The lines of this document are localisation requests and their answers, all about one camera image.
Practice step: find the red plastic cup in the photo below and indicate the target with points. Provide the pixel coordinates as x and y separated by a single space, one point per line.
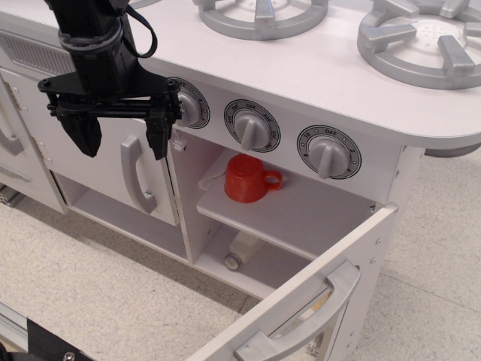
247 181

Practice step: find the white bottle in oven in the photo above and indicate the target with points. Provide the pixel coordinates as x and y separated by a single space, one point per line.
242 250

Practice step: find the left grey stove knob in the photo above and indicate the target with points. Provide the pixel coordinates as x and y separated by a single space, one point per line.
194 107

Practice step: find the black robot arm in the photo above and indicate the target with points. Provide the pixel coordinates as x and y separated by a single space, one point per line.
96 24

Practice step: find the middle grey stove burner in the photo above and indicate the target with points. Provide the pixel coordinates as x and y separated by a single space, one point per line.
262 20

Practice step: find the grey stove burner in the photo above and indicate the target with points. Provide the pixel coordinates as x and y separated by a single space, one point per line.
262 20
431 44

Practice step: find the grey small door handle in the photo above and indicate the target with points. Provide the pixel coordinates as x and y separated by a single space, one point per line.
130 153

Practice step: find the grey vent grille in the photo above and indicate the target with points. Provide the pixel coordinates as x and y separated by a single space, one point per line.
36 55

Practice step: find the white small cabinet door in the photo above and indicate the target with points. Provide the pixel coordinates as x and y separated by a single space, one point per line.
102 173

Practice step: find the grey left door handle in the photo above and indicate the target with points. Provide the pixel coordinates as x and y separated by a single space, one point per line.
10 120

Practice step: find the white toy kitchen body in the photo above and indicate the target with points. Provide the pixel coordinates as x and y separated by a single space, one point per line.
316 78

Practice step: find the aluminium frame rail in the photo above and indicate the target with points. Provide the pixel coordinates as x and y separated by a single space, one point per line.
14 328

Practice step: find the grey stove knob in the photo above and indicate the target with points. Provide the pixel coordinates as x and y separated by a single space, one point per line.
252 126
329 152
194 107

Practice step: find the white oven door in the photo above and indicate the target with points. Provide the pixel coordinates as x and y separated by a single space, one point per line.
330 296

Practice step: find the middle grey stove knob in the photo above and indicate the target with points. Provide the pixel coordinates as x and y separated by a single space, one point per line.
252 126

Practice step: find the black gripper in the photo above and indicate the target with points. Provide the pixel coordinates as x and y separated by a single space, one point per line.
110 82

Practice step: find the white left cabinet door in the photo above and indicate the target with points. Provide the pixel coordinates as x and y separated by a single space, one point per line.
27 174

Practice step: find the right grey stove burner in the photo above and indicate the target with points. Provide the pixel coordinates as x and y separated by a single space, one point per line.
431 44

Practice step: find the black plate with screw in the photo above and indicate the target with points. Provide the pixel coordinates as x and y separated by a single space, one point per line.
48 346

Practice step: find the right grey stove knob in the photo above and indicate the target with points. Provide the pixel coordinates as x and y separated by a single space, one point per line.
329 152

